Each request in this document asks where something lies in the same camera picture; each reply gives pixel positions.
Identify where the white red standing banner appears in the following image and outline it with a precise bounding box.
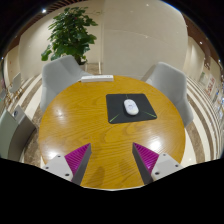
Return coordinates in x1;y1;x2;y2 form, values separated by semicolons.
205;75;217;98

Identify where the white cartoon-print computer mouse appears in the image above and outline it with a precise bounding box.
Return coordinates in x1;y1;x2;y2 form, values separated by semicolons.
123;98;140;117

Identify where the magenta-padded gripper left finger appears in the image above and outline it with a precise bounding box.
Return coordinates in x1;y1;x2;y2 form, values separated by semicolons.
42;142;92;186

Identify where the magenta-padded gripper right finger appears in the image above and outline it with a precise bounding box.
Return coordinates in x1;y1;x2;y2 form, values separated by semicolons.
131;142;184;186

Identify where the black green-striped mouse pad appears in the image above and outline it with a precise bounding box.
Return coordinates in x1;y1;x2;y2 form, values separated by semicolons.
105;93;158;125

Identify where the grey shell chair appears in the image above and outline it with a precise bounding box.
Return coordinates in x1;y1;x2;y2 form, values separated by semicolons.
141;61;195;128
39;54;92;114
0;105;37;162

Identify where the large green potted plant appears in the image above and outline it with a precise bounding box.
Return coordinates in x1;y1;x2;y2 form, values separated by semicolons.
40;6;99;66

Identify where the small grey chair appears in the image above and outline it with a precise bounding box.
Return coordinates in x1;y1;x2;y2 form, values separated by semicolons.
8;72;23;95

